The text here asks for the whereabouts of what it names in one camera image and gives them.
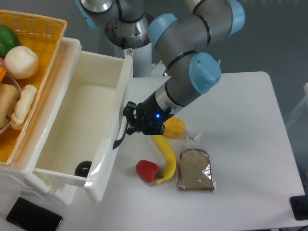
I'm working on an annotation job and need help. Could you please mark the black device at table edge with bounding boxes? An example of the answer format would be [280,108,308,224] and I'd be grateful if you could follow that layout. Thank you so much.
[289,195,308,220]

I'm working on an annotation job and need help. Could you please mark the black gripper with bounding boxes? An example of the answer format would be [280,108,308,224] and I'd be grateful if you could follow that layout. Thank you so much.
[123,92,172,135]

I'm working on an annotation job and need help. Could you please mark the white toy bun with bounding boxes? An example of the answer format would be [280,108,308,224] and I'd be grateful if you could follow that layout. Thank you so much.
[4,46,39,79]

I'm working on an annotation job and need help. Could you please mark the yellow toy bell pepper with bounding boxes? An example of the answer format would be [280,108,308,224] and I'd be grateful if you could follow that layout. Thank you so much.
[163,116,185,138]

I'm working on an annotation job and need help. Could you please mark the white drawer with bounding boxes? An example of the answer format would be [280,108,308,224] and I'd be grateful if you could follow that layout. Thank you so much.
[35,51,133,202]

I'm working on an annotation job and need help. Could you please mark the white drawer cabinet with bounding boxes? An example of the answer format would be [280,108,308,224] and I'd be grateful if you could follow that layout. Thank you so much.
[0,38,81,205]

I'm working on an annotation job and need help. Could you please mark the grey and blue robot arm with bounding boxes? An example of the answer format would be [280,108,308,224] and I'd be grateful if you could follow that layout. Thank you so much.
[76,0,245,135]

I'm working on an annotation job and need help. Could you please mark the orange toy food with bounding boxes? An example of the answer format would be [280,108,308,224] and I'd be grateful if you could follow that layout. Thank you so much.
[0,57,7,82]

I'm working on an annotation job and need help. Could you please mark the bread slice in plastic bag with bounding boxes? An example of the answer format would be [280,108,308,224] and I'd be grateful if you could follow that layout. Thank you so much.
[176,134,216,193]

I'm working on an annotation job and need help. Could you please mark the red toy bell pepper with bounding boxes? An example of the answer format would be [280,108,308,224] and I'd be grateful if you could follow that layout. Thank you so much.
[135,160,164,183]

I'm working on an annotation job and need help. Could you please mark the black round object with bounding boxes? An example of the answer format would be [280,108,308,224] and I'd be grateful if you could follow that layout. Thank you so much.
[74,160,92,178]

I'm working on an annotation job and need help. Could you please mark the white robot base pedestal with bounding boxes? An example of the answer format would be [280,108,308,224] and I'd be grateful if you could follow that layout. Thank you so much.
[105,14,172,78]

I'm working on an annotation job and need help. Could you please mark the yellow toy banana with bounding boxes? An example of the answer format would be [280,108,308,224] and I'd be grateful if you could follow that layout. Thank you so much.
[151,135,177,184]

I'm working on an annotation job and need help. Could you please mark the metal bowl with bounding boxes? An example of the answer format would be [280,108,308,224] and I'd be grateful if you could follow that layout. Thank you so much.
[0,75,21,134]

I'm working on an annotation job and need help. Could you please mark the green toy pepper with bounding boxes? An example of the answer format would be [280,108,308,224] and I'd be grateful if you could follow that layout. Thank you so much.
[0,24,20,58]

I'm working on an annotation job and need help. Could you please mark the brown toy bread roll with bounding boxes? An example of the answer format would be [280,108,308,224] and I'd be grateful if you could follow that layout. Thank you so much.
[0,83,19,129]

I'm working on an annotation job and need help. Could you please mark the yellow wicker basket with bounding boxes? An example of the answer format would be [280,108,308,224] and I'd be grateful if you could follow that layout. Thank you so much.
[0,10,67,165]

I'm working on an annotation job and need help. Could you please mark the cream toy bread stick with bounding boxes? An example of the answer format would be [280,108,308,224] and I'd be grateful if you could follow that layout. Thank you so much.
[10,84,37,130]

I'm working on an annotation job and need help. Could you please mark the black smartphone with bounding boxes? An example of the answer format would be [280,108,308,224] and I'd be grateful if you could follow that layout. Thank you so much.
[6,197,63,231]

